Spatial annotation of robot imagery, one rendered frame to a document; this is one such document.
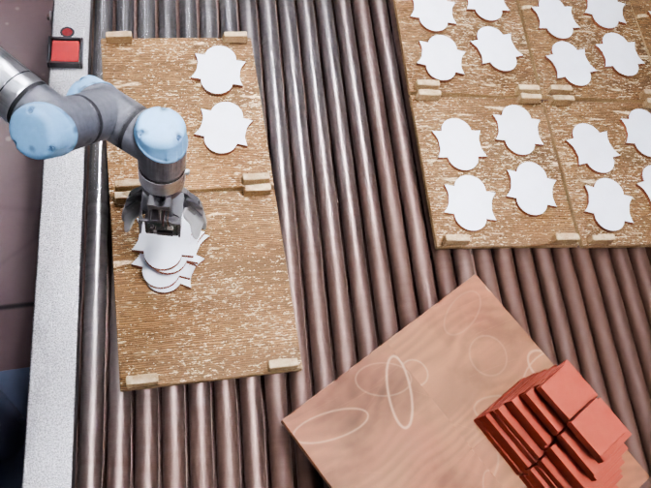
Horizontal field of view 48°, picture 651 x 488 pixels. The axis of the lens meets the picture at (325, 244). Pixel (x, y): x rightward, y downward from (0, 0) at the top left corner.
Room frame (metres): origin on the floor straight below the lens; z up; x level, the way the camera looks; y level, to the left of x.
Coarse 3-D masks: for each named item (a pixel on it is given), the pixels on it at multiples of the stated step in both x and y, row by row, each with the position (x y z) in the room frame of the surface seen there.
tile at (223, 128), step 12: (216, 108) 0.92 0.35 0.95; (228, 108) 0.93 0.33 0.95; (204, 120) 0.87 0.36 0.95; (216, 120) 0.89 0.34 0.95; (228, 120) 0.90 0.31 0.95; (240, 120) 0.91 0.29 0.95; (252, 120) 0.93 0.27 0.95; (204, 132) 0.85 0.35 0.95; (216, 132) 0.86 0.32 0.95; (228, 132) 0.87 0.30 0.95; (240, 132) 0.89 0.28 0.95; (204, 144) 0.82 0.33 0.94; (216, 144) 0.83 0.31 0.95; (228, 144) 0.84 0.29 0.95; (240, 144) 0.86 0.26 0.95
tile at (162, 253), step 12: (144, 228) 0.56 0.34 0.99; (144, 240) 0.53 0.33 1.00; (156, 240) 0.54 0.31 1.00; (168, 240) 0.55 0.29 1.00; (180, 240) 0.57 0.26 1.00; (144, 252) 0.51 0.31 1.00; (156, 252) 0.52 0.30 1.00; (168, 252) 0.53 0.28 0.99; (180, 252) 0.54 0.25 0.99; (156, 264) 0.50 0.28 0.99; (168, 264) 0.51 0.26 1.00
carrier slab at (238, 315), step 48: (240, 192) 0.75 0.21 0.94; (240, 240) 0.65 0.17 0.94; (144, 288) 0.47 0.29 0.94; (192, 288) 0.51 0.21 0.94; (240, 288) 0.55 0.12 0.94; (288, 288) 0.59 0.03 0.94; (144, 336) 0.38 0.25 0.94; (192, 336) 0.42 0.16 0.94; (240, 336) 0.46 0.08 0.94; (288, 336) 0.50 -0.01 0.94
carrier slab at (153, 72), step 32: (128, 64) 0.94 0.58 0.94; (160, 64) 0.97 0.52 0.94; (192, 64) 1.01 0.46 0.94; (160, 96) 0.89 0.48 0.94; (192, 96) 0.93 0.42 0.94; (224, 96) 0.96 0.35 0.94; (256, 96) 1.00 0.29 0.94; (192, 128) 0.85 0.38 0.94; (256, 128) 0.92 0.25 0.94; (128, 160) 0.71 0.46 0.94; (192, 160) 0.78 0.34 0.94; (224, 160) 0.81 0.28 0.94; (256, 160) 0.84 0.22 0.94; (192, 192) 0.71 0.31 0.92
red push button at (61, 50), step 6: (54, 42) 0.91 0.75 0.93; (60, 42) 0.92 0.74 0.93; (66, 42) 0.93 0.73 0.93; (72, 42) 0.93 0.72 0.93; (78, 42) 0.94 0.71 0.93; (54, 48) 0.90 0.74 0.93; (60, 48) 0.90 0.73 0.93; (66, 48) 0.91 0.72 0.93; (72, 48) 0.92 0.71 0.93; (78, 48) 0.92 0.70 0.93; (54, 54) 0.88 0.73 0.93; (60, 54) 0.89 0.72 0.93; (66, 54) 0.90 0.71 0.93; (72, 54) 0.90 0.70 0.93; (78, 54) 0.91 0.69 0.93; (54, 60) 0.87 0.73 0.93; (60, 60) 0.88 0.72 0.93; (66, 60) 0.88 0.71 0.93; (72, 60) 0.89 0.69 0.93; (78, 60) 0.90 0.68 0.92
